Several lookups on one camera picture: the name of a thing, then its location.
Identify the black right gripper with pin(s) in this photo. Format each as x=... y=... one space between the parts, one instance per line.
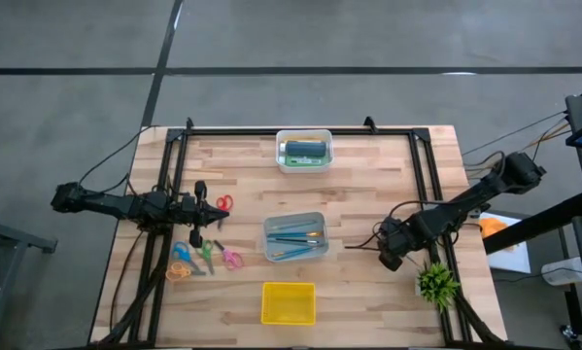
x=395 y=240

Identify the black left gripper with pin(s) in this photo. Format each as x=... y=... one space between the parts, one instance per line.
x=195 y=211

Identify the blue brush orange ferrule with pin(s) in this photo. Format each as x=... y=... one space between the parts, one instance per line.
x=414 y=262
x=290 y=253

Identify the light grey storage bin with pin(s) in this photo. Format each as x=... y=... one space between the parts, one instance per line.
x=295 y=216

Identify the thin dark paint brush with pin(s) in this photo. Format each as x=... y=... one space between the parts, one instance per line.
x=293 y=241

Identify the thin blue paint brush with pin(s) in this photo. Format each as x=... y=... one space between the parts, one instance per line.
x=307 y=249

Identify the yellow slotted plastic basket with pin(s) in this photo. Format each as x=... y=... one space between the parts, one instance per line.
x=288 y=304

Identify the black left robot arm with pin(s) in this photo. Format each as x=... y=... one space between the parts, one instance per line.
x=111 y=204

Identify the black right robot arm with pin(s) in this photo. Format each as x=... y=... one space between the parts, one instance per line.
x=465 y=204

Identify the artificial green potted plant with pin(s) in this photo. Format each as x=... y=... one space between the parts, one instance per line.
x=436 y=284

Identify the orange cloth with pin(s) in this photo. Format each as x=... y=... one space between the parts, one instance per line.
x=494 y=227

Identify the white sheet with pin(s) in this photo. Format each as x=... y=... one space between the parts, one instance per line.
x=514 y=260

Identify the black metal beam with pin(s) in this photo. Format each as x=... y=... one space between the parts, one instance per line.
x=538 y=223

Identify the white box device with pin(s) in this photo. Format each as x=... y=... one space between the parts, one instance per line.
x=562 y=272

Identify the grey metal rack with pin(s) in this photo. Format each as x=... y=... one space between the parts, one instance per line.
x=9 y=238

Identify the black aluminium table frame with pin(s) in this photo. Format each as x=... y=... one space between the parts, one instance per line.
x=232 y=131

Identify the black frame clamp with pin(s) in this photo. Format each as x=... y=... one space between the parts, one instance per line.
x=369 y=124
x=189 y=122

